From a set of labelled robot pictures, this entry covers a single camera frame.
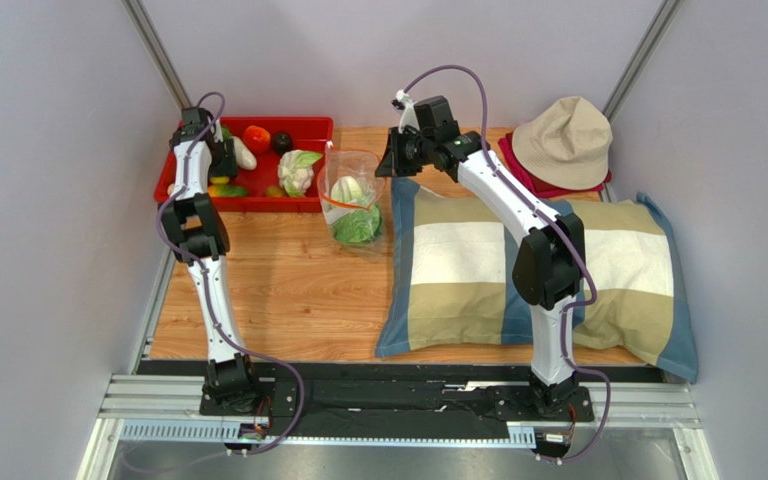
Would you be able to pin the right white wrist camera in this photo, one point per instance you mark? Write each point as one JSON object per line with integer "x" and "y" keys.
{"x": 404, "y": 105}

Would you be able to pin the white cauliflower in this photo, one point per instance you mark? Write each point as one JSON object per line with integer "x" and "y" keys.
{"x": 296, "y": 171}

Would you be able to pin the plaid pillow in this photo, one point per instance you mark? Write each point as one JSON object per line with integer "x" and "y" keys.
{"x": 452, "y": 280}

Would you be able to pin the red tomato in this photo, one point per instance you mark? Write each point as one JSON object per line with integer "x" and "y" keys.
{"x": 257, "y": 139}

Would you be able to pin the clear zip top bag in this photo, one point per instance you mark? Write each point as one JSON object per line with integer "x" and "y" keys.
{"x": 355, "y": 162}

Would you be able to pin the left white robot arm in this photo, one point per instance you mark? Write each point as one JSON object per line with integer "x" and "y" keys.
{"x": 189, "y": 222}

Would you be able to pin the green orange mango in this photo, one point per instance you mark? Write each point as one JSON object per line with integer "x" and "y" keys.
{"x": 227, "y": 191}

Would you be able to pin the red plastic bin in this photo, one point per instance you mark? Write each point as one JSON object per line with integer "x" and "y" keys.
{"x": 307, "y": 133}

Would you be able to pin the green lettuce cabbage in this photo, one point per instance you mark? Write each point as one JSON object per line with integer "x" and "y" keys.
{"x": 354, "y": 217}

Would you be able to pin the white radish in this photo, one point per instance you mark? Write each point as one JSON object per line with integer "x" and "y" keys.
{"x": 245, "y": 159}

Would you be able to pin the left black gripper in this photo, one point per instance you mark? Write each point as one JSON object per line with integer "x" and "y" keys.
{"x": 227, "y": 165}

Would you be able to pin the yellow bell pepper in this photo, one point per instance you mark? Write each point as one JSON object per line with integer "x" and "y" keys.
{"x": 220, "y": 180}

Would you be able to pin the beige bucket hat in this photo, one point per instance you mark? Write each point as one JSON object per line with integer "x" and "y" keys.
{"x": 567, "y": 145}

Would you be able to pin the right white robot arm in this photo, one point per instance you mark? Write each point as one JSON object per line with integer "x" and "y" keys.
{"x": 550, "y": 264}

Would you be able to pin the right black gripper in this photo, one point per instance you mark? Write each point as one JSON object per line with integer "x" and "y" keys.
{"x": 389, "y": 158}

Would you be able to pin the olive green fruit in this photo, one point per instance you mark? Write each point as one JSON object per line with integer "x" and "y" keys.
{"x": 275, "y": 191}

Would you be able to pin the red cloth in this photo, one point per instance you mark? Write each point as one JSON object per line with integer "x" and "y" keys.
{"x": 535, "y": 185}

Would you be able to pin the dark avocado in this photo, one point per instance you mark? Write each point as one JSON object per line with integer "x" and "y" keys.
{"x": 281, "y": 143}

